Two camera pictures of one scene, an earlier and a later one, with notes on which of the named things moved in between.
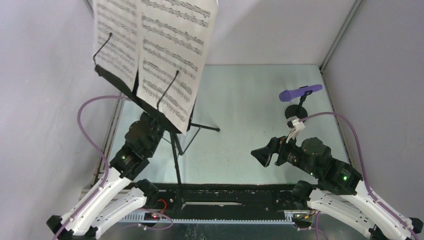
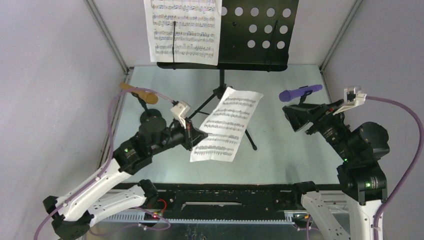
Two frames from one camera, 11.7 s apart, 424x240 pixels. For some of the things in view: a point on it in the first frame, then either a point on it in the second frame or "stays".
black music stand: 170,129 → 256,36
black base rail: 217,203 stays
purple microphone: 286,95 stays
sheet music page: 174,35 → 227,124
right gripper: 278,145 → 298,116
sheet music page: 116,39 → 197,30
